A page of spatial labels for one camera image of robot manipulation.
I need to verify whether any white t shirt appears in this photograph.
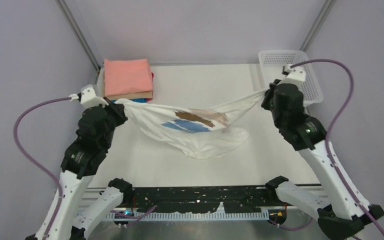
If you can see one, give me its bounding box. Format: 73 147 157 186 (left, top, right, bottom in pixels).
115 89 266 160

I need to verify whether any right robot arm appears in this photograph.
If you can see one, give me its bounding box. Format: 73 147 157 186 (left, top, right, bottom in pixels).
261 79 384 240

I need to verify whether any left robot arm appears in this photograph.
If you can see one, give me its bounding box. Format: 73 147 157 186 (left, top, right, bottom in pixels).
27 102 134 240

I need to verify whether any blue folded t shirt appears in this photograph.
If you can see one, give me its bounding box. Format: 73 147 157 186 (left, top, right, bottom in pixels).
111 98 149 103

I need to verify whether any red folded t shirt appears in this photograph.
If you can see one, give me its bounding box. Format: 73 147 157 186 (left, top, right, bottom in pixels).
146 72 155 103

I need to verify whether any pink folded t shirt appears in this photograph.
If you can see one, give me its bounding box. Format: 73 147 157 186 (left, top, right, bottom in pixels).
104 58 153 96

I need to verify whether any tan folded t shirt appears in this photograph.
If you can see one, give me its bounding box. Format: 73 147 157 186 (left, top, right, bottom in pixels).
103 68 152 100

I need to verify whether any white plastic basket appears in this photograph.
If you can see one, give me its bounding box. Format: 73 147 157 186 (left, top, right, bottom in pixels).
252 49 324 107

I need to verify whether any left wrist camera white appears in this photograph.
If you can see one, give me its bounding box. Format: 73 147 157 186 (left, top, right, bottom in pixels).
68 84 109 109

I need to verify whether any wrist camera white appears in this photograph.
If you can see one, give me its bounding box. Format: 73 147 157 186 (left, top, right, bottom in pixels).
280 64 307 88
68 84 109 109

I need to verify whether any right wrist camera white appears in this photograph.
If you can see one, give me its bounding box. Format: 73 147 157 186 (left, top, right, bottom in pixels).
280 64 307 88

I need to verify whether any left frame post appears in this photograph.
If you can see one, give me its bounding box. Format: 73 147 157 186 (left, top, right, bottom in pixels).
55 0 100 71

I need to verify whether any frame post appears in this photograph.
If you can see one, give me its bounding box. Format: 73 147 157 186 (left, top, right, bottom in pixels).
299 0 337 52
55 0 100 71

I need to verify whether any aluminium frame rail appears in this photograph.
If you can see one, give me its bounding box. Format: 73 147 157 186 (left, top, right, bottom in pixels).
50 185 353 222

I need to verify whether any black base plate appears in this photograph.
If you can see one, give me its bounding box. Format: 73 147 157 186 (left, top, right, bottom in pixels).
118 185 286 214

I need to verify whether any right frame post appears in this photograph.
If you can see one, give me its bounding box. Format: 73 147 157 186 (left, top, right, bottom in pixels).
299 0 337 52

